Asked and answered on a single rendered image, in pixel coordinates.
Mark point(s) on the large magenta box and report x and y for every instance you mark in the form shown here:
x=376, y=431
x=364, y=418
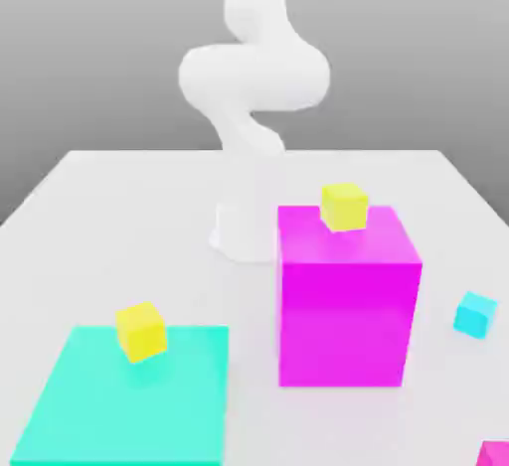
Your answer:
x=346, y=315

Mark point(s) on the small cyan cube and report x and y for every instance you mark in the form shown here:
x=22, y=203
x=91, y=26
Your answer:
x=474, y=316

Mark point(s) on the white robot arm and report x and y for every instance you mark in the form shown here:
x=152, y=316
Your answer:
x=254, y=76

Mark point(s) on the small yellow cube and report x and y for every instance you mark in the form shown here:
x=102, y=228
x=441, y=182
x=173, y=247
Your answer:
x=141, y=333
x=345, y=207

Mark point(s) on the small pink cube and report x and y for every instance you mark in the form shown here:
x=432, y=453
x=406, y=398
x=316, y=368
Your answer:
x=495, y=455

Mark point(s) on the large turquoise box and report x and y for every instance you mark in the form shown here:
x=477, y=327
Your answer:
x=127, y=406

